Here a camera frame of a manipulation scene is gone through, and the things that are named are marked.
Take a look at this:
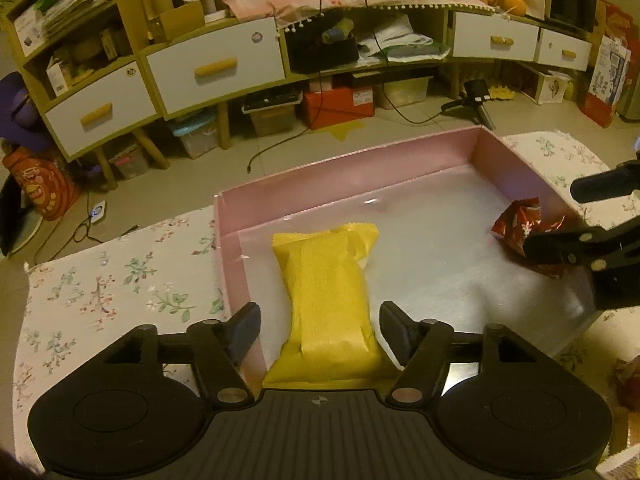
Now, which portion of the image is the red snack bag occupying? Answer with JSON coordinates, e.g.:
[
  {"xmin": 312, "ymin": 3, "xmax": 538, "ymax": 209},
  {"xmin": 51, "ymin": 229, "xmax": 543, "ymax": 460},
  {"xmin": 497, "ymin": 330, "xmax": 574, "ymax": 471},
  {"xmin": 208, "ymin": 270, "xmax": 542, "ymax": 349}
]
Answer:
[
  {"xmin": 614, "ymin": 356, "xmax": 640, "ymax": 412},
  {"xmin": 490, "ymin": 197, "xmax": 566, "ymax": 280}
]

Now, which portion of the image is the plain yellow snack bag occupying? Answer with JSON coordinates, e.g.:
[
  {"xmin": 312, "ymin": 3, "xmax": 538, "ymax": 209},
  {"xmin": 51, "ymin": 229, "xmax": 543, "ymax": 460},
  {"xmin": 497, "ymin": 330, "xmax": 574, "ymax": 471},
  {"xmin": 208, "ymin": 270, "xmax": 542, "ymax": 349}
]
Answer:
[{"xmin": 262, "ymin": 222, "xmax": 399, "ymax": 390}]

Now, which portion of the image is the floral tablecloth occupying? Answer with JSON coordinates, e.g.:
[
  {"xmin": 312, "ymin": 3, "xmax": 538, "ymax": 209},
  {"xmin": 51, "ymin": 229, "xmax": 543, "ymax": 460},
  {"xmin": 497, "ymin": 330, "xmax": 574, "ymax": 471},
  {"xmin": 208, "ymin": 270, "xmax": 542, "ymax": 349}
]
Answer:
[{"xmin": 12, "ymin": 131, "xmax": 639, "ymax": 469}]

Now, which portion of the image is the pink cardboard tray box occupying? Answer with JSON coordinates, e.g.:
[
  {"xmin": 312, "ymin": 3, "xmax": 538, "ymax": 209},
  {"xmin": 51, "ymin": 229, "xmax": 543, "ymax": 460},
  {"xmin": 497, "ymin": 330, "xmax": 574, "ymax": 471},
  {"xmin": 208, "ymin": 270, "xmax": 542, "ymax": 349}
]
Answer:
[{"xmin": 214, "ymin": 127, "xmax": 597, "ymax": 389}]

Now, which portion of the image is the orange printed bag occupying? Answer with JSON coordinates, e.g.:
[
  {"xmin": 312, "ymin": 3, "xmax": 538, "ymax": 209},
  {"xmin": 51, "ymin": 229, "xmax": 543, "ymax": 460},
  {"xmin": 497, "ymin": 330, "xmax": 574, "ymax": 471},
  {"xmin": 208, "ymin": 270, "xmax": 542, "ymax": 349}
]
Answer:
[{"xmin": 2, "ymin": 146, "xmax": 81, "ymax": 221}]

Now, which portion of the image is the red storage box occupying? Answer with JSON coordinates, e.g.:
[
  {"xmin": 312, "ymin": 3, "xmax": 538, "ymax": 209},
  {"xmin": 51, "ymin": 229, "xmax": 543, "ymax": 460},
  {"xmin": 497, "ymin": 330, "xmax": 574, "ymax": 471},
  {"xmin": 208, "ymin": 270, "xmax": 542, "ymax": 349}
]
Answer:
[{"xmin": 302, "ymin": 87, "xmax": 375, "ymax": 130}]

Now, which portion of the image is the purple cushion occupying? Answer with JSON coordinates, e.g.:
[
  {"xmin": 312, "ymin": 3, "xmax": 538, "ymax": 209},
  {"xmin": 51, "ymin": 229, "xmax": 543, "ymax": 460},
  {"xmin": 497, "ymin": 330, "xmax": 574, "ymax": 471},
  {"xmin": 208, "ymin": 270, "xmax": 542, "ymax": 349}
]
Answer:
[{"xmin": 1, "ymin": 72, "xmax": 52, "ymax": 153}]

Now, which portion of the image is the wooden cabinet with drawers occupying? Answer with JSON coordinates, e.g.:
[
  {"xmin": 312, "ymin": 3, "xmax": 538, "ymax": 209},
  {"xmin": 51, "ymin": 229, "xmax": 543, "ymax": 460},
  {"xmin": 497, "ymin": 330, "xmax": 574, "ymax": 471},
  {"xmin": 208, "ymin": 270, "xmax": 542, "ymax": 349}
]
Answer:
[{"xmin": 1, "ymin": 0, "xmax": 596, "ymax": 160}]

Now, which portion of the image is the black box on shelf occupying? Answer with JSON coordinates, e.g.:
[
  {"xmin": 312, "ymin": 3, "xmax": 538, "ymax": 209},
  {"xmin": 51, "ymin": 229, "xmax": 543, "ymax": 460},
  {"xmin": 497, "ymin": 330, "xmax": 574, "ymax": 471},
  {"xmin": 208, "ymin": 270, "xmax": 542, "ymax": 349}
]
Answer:
[{"xmin": 285, "ymin": 24, "xmax": 359, "ymax": 74}]

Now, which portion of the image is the small camera tripod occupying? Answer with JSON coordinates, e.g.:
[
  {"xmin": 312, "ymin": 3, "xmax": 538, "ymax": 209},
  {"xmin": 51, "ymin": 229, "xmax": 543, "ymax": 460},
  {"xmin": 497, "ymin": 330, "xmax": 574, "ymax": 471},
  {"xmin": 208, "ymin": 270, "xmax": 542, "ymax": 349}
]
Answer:
[{"xmin": 440, "ymin": 79, "xmax": 496, "ymax": 130}]

